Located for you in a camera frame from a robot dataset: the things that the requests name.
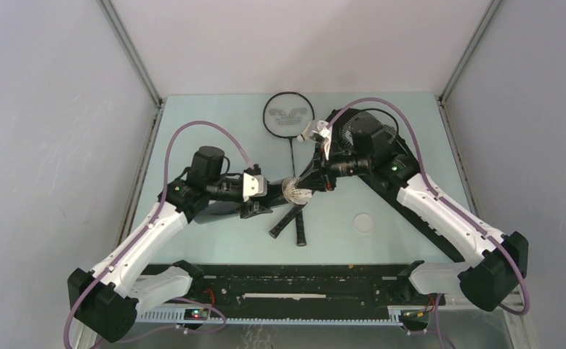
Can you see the white shuttlecock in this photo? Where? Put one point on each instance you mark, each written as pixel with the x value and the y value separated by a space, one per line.
pixel 293 194
pixel 310 132

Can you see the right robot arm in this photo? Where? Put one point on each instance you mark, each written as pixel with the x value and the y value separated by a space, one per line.
pixel 486 265

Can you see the black shuttlecock tube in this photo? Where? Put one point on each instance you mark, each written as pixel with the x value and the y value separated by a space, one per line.
pixel 227 201

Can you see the right aluminium frame post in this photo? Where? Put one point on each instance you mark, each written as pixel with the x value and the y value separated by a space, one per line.
pixel 471 47

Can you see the left aluminium frame post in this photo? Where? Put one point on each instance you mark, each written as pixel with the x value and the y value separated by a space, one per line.
pixel 119 29

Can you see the left controller board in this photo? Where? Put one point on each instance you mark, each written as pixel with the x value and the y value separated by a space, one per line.
pixel 196 314

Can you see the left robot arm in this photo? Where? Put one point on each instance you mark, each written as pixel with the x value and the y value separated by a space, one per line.
pixel 109 297

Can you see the black racket bag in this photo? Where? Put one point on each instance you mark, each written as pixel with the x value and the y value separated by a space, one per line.
pixel 395 173

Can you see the white shuttlecock top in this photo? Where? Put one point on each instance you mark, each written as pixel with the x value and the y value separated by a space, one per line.
pixel 310 132

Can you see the aluminium frame post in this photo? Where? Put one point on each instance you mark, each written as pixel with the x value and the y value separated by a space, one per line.
pixel 471 47
pixel 119 29

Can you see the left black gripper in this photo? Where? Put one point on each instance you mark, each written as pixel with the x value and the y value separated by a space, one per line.
pixel 253 209

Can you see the white shuttlecock bottom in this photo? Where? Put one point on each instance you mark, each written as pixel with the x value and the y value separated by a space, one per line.
pixel 293 194

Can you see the right controller board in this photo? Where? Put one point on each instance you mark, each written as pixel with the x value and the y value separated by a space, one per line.
pixel 416 316

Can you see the black racket on bag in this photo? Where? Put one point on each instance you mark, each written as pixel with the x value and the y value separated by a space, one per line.
pixel 365 167

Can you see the controller board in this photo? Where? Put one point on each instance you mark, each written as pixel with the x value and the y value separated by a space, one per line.
pixel 196 314
pixel 416 316

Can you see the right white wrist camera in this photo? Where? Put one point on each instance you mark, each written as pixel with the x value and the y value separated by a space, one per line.
pixel 321 132

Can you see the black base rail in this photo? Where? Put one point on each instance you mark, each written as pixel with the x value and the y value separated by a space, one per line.
pixel 304 292

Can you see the white tube lid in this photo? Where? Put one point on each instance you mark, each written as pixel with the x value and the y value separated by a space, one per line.
pixel 364 223

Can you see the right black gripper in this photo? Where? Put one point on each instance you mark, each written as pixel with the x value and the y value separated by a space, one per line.
pixel 318 175

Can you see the black racket on table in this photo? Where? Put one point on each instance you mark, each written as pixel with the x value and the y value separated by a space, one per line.
pixel 290 144

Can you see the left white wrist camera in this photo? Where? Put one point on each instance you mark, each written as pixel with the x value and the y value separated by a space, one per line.
pixel 254 185

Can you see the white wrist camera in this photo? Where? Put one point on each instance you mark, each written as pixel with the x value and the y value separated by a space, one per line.
pixel 321 132
pixel 254 185

